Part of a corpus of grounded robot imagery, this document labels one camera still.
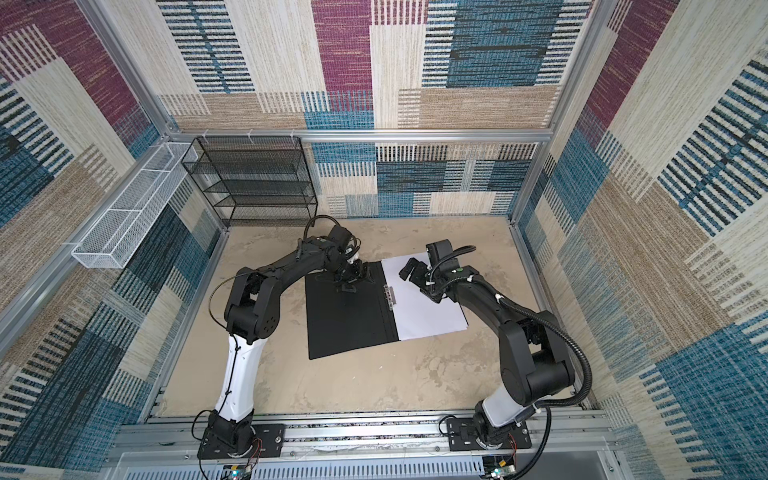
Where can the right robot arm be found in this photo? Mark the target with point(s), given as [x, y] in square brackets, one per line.
[534, 360]

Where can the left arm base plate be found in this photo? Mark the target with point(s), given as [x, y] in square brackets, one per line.
[252, 442]

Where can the white wire mesh basket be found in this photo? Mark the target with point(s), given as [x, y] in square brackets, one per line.
[113, 240]

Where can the orange black file folder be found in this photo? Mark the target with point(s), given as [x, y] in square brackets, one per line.
[346, 319]

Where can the black wire mesh shelf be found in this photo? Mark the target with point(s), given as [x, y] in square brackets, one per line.
[263, 180]

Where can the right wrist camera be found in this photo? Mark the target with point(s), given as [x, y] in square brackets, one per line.
[438, 250]

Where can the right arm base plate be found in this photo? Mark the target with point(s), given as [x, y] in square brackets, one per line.
[474, 434]

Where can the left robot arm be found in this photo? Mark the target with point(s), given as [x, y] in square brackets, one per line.
[252, 315]

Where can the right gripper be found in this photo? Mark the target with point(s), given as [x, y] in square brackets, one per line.
[415, 278]

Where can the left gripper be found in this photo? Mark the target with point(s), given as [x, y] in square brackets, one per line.
[357, 276]

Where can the silver folder clip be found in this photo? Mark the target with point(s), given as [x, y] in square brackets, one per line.
[390, 297]

